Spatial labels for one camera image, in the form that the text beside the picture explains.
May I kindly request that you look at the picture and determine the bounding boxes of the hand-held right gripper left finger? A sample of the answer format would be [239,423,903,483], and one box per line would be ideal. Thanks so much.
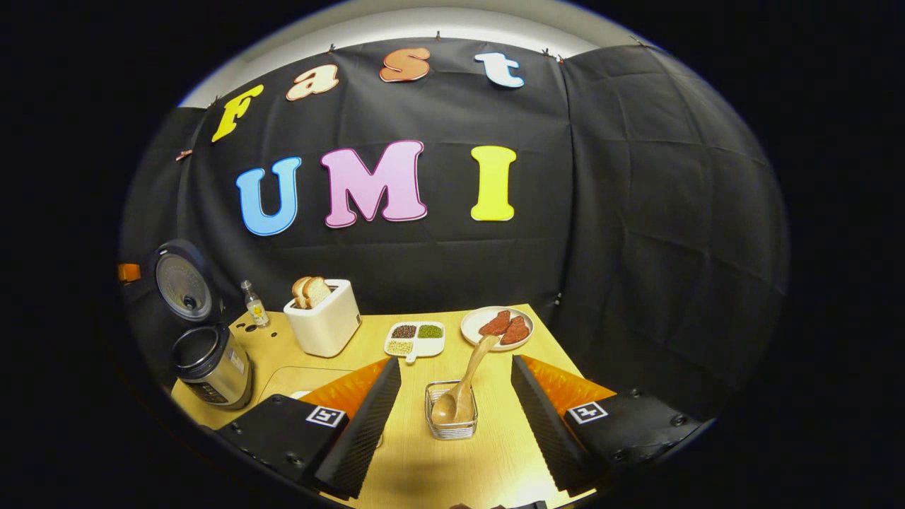
[216,356,402,499]

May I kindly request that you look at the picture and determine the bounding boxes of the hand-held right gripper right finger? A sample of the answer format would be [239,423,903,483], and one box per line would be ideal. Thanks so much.
[510,355,708,496]

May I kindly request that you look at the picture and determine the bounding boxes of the wire chopstick holder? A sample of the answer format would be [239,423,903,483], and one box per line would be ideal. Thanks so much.
[424,380,479,440]

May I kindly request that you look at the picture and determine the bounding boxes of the wooden spoon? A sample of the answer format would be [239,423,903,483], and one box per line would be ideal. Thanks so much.
[431,334,501,426]

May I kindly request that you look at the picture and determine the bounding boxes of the dark grey rice cooker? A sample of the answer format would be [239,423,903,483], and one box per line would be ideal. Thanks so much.
[148,239,254,411]

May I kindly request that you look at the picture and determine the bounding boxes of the white divided bean dish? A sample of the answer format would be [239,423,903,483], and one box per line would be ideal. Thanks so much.
[384,321,446,364]

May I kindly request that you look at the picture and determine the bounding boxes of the white toaster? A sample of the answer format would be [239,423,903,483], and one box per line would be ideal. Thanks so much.
[284,279,362,358]

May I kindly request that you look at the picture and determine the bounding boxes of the white round plate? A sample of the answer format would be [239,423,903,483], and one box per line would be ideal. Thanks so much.
[460,305,535,352]

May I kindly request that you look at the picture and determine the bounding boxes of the small clear glass bottle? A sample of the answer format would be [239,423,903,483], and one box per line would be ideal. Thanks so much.
[240,280,271,328]

